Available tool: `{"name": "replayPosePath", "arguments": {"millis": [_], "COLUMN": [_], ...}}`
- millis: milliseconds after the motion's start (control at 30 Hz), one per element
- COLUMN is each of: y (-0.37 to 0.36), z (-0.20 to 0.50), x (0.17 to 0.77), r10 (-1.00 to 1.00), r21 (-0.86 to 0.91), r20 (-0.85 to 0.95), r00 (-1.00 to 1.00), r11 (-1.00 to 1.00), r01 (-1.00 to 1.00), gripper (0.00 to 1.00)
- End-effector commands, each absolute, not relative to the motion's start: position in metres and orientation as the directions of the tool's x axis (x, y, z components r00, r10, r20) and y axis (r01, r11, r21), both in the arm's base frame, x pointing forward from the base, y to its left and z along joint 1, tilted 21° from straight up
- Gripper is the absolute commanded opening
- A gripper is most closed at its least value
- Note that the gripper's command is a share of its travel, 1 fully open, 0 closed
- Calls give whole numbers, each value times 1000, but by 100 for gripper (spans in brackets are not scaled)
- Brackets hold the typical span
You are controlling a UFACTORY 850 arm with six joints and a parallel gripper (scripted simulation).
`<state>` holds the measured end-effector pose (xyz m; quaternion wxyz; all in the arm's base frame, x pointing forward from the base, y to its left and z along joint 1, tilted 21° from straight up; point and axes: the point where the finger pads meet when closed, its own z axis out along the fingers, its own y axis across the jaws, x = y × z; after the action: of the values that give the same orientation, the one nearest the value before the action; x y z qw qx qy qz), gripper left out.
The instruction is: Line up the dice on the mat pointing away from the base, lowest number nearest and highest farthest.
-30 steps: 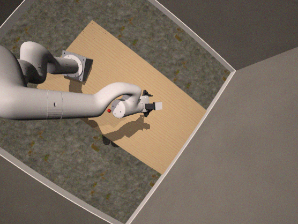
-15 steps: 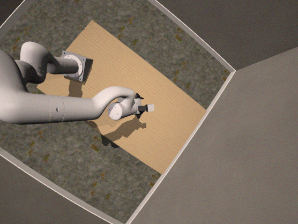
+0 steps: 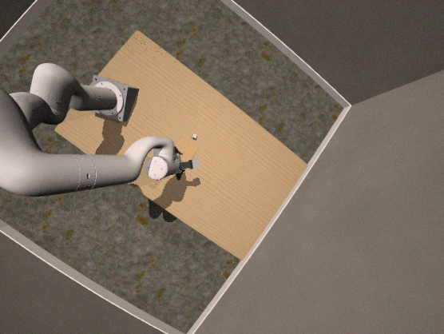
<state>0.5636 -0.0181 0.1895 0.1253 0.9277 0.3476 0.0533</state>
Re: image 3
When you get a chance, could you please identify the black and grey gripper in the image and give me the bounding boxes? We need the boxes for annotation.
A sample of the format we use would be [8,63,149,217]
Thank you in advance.
[172,146,184,181]

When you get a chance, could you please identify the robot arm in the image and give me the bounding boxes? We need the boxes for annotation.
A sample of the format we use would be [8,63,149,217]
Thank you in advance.
[0,63,200,197]

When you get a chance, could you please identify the tan textured mat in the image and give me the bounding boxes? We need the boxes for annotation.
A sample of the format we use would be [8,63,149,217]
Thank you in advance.
[175,136,199,162]

